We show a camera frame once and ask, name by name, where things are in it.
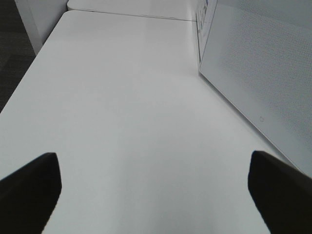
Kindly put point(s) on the white microwave oven body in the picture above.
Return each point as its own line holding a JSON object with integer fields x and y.
{"x": 297, "y": 12}

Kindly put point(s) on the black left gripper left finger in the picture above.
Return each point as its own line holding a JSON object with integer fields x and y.
{"x": 29, "y": 195}

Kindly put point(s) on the white microwave door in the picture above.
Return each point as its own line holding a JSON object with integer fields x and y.
{"x": 263, "y": 67}

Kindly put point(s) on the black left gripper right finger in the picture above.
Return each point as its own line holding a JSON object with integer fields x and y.
{"x": 281, "y": 193}

